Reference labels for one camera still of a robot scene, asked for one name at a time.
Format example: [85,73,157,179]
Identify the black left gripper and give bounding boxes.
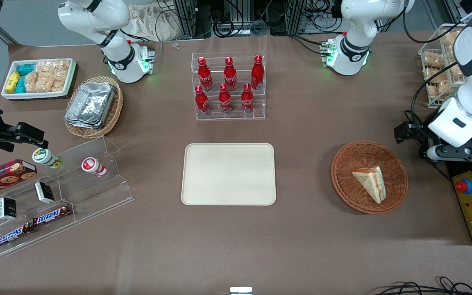
[394,121,436,144]

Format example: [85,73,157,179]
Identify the triangular sandwich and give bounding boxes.
[351,165,386,205]

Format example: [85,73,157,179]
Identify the silver foil tray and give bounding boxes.
[64,81,116,130]

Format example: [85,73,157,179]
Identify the brown wicker basket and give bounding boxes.
[331,141,409,215]

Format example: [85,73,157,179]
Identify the light wicker basket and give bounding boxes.
[64,75,124,140]

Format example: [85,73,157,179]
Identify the beige plastic tray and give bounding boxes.
[181,143,277,206]

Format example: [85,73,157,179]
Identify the green capped yoghurt bottle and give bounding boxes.
[32,147,64,170]

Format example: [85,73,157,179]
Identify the red plaid cookie box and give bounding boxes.
[0,159,38,202]

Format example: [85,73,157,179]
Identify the bagged fried snack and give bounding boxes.
[442,30,461,46]
[426,80,452,101]
[448,61,466,79]
[422,52,446,69]
[423,68,452,83]

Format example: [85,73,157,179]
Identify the black appliance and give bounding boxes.
[444,130,472,246]

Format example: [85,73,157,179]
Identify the clear bag rice crackers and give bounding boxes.
[25,72,67,93]
[35,60,71,84]

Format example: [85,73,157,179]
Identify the yellow snack packet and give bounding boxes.
[5,71,22,93]

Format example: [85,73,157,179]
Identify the small black white carton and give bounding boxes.
[0,197,18,221]
[34,181,55,204]

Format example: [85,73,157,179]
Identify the red capped yoghurt bottle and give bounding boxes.
[81,157,108,178]

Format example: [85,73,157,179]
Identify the white rectangular snack bin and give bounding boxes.
[1,58,77,100]

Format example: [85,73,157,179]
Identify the snickers chocolate bar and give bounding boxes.
[32,204,73,228]
[0,222,34,250]

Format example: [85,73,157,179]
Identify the clear acrylic stepped stand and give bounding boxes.
[0,136,135,257]

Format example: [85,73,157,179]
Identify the red cola bottle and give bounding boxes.
[223,57,238,92]
[194,85,211,116]
[218,84,233,115]
[250,54,265,91]
[241,83,255,114]
[197,57,214,92]

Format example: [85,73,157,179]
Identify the beige crumpled cloth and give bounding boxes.
[129,3,182,42]

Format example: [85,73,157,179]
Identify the clear acrylic bottle rack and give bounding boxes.
[191,52,266,121]

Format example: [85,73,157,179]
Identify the black appliance cable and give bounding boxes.
[404,109,425,125]

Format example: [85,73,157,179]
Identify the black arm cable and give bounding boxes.
[410,61,460,123]

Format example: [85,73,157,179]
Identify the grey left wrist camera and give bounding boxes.
[426,144,472,161]

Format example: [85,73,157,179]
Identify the white wire rack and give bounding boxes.
[418,23,471,109]

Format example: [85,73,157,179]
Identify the black floor cables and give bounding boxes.
[372,276,472,295]

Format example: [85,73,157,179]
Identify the aluminium profile frame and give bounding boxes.
[174,0,343,38]

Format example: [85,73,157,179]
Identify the coiled black cable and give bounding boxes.
[213,18,235,38]

